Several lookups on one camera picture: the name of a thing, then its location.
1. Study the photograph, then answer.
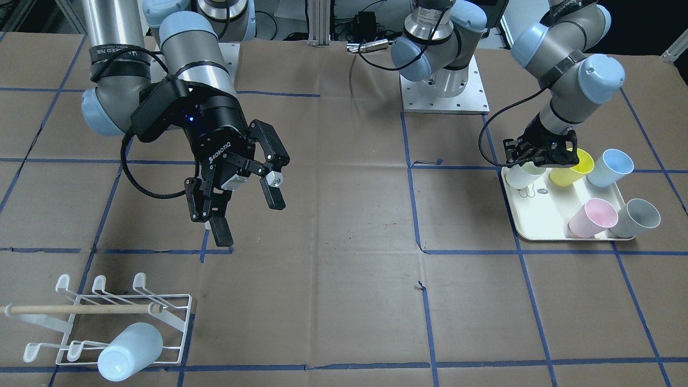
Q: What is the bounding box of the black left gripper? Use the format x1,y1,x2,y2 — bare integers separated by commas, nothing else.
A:
502,116,580,167

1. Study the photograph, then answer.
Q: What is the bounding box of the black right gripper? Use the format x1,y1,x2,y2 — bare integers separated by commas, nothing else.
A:
183,91,290,247

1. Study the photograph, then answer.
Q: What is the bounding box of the cream white plastic cup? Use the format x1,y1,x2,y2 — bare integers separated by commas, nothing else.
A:
505,161,547,190

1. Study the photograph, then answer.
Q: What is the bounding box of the light blue plastic cup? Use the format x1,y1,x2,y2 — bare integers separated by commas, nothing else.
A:
97,322,163,382

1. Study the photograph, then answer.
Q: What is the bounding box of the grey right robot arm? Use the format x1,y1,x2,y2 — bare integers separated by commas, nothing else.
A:
82,1,290,247

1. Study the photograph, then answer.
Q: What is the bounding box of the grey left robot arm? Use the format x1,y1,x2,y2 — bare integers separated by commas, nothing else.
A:
391,1,626,168

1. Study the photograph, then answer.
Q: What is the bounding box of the yellow plastic cup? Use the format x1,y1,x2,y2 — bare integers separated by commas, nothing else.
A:
549,148,594,187

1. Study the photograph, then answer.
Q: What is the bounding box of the pink plastic cup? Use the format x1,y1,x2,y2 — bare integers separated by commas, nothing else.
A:
568,198,619,238

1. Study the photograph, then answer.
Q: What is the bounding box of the grey plastic cup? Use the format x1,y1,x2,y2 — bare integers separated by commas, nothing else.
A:
610,198,661,238

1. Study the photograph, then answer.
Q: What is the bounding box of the cream plastic tray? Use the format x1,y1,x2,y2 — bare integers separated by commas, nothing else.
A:
505,169,626,241

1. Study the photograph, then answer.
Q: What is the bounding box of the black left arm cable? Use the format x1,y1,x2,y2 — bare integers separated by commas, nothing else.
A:
478,87,551,167

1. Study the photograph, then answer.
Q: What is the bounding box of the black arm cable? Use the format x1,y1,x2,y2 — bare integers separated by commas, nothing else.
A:
478,87,551,167
120,134,199,200

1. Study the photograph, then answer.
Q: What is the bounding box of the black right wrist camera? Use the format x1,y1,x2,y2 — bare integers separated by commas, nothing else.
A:
131,77,190,143

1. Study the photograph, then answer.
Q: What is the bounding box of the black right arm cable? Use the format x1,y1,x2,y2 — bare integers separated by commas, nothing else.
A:
120,134,199,200

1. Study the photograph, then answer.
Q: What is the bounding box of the aluminium frame post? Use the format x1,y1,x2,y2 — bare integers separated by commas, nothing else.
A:
305,0,334,46

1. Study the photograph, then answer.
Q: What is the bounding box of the white wire cup rack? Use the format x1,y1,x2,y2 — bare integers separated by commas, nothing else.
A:
2,273,192,367

